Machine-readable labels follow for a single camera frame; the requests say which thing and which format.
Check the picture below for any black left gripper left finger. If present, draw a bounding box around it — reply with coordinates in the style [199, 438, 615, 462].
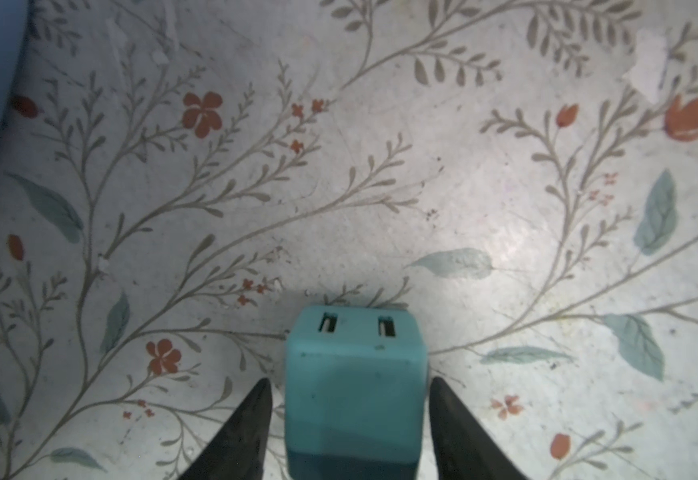
[179, 378, 273, 480]

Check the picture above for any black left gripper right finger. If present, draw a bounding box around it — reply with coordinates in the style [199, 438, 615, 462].
[429, 377, 526, 480]

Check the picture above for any teal plug adapter cube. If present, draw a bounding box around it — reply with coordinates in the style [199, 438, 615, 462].
[285, 305, 428, 479]

